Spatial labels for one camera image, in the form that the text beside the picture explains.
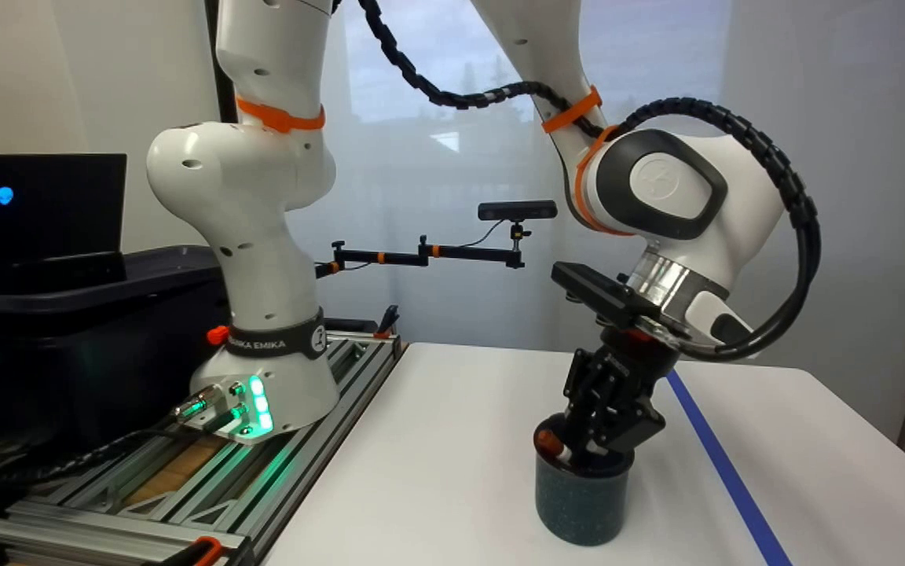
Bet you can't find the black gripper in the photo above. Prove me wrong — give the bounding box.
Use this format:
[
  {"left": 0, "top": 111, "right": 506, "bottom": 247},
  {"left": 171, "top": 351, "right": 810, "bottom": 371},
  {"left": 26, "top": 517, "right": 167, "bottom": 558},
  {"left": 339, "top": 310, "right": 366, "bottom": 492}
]
[{"left": 559, "top": 343, "right": 675, "bottom": 460}]

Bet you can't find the red marker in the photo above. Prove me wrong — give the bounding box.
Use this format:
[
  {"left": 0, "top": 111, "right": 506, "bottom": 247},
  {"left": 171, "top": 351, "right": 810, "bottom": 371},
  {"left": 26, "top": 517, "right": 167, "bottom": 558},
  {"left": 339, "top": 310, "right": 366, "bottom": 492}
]
[{"left": 535, "top": 427, "right": 561, "bottom": 460}]

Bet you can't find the dark teal mug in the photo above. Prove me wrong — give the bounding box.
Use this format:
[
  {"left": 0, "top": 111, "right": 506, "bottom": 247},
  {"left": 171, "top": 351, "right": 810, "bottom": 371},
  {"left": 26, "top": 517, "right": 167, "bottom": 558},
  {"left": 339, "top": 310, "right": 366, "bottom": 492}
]
[{"left": 535, "top": 416, "right": 635, "bottom": 547}]

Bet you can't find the blue tape line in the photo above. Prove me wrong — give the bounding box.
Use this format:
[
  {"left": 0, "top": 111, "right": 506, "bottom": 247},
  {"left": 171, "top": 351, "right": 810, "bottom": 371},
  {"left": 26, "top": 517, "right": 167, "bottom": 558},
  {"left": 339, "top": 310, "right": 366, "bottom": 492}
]
[{"left": 667, "top": 375, "right": 792, "bottom": 566}]

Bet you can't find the black computer monitor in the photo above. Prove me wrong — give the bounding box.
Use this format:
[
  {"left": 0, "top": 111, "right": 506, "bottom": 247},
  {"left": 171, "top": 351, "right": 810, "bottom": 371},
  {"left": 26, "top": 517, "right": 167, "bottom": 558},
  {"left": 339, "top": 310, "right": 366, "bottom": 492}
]
[{"left": 0, "top": 154, "right": 125, "bottom": 293}]

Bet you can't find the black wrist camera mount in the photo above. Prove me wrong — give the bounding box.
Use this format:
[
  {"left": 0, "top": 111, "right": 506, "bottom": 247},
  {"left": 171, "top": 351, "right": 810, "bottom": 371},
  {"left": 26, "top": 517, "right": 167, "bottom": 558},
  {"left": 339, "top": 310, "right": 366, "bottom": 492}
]
[{"left": 553, "top": 262, "right": 688, "bottom": 348}]

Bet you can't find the black camera on boom arm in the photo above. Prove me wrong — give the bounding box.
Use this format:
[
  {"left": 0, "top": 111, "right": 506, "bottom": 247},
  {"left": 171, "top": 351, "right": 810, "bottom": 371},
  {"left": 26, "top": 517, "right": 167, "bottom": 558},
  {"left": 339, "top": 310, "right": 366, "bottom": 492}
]
[{"left": 315, "top": 197, "right": 559, "bottom": 283}]

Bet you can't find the black corrugated cable conduit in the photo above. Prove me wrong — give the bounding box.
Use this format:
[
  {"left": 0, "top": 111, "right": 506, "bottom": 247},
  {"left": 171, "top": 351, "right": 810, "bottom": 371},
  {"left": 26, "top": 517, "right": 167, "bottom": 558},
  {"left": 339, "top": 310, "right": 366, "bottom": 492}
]
[{"left": 354, "top": 0, "right": 822, "bottom": 366}]

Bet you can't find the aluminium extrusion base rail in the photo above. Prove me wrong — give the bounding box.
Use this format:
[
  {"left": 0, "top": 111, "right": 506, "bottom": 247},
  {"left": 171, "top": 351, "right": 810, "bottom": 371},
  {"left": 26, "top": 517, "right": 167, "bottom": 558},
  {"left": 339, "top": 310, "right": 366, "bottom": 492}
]
[{"left": 0, "top": 332, "right": 401, "bottom": 566}]

